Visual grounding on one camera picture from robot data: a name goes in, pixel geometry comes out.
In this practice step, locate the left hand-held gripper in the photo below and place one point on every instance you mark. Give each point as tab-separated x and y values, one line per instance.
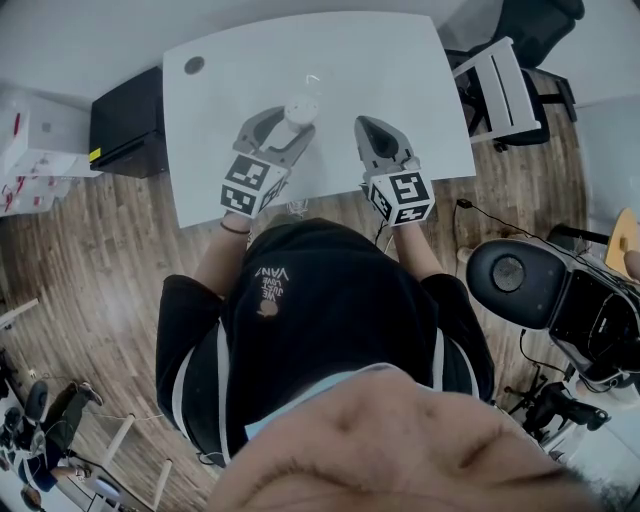
250	185

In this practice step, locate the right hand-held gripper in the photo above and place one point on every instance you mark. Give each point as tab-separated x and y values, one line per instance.
405	197

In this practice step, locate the small white bottle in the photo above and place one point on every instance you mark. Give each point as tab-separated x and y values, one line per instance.
301	107

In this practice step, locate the person's left forearm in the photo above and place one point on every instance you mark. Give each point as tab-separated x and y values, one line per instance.
220	255

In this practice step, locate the person's right forearm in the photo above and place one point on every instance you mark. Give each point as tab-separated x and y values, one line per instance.
417	250

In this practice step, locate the black wrist band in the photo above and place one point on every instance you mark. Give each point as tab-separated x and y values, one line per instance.
235	229

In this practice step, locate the white slatted chair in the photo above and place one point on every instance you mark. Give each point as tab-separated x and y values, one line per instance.
505	90

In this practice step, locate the low black cabinet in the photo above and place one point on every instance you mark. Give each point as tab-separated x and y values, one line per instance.
125	130

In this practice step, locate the black printed t-shirt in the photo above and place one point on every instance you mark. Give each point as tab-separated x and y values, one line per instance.
340	310

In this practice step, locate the black office chair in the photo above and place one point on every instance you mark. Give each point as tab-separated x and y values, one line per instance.
540	30

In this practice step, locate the white cartons with red labels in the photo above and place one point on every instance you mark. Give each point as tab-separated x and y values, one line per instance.
30	175

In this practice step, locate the round wooden table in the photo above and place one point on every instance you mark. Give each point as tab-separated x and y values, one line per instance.
620	240

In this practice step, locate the light blue face mask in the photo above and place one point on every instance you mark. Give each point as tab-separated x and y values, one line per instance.
280	415

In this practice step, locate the person's face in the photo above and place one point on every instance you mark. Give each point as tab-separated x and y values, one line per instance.
400	450

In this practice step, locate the black star chair base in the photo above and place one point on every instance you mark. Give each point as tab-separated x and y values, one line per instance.
550	410

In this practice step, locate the white desk with legs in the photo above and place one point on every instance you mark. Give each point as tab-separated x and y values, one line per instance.
117	440

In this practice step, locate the black headset with grey frame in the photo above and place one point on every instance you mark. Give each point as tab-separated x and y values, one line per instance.
540	300

